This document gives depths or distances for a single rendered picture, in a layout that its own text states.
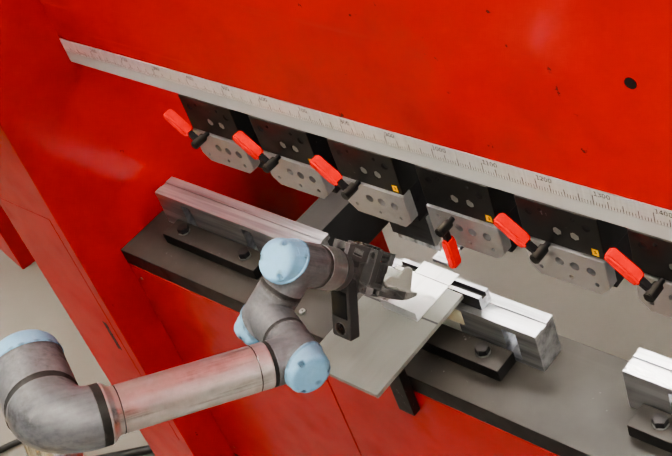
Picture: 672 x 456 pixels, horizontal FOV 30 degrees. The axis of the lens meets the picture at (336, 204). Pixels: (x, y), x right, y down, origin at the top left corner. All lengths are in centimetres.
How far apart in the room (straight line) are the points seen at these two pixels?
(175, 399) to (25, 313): 253
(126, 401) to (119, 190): 109
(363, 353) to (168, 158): 90
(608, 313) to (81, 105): 162
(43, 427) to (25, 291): 263
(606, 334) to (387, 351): 137
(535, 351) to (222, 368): 63
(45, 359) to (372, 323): 66
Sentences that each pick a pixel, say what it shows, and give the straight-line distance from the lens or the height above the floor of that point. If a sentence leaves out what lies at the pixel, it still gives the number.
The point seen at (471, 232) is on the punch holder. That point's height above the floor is 122.
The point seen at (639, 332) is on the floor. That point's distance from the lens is 354.
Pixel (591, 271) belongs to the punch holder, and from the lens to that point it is 200.
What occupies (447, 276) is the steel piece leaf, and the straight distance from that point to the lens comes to 236.
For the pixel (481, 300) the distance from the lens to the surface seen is 232.
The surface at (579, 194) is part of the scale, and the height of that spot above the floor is 138.
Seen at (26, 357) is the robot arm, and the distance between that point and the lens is 196.
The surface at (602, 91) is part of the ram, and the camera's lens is 171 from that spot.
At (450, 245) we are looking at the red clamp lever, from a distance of 211.
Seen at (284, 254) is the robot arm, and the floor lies 134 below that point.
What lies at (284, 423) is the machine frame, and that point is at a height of 42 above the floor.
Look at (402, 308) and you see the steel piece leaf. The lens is 230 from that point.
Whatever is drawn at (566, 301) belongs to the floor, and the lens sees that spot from 366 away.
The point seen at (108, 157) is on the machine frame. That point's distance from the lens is 287.
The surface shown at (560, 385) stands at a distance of 230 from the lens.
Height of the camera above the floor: 262
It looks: 38 degrees down
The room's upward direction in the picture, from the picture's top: 21 degrees counter-clockwise
